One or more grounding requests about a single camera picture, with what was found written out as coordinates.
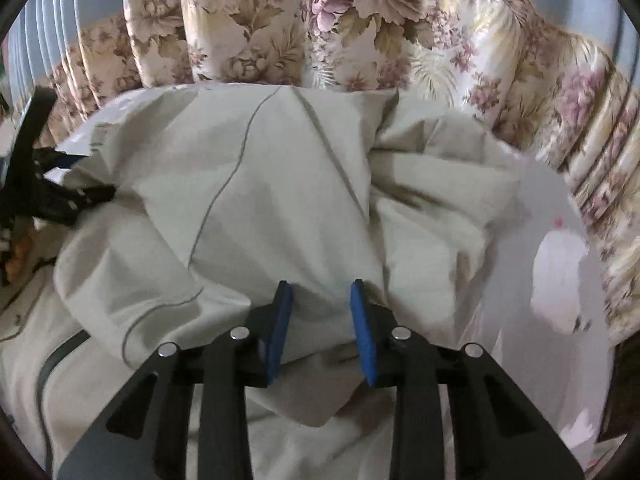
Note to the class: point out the beige jacket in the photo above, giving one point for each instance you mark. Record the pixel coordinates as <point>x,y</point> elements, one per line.
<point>280,200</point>

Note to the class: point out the blue curtain with floral hem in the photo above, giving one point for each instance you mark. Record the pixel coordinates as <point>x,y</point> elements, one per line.
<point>380,25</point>

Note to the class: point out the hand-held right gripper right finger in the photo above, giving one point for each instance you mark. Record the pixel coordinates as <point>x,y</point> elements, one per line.
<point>361,335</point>

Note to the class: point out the grey printed bed sheet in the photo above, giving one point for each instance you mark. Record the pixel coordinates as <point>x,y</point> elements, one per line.
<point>545,200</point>

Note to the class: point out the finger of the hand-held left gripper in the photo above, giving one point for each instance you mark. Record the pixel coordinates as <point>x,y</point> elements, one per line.
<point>65,161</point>
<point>80,197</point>

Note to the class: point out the dark wooden furniture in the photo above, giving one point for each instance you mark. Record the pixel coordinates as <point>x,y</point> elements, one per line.
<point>615,400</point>

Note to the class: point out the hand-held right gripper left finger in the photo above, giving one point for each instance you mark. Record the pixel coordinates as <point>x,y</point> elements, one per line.
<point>277,335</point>

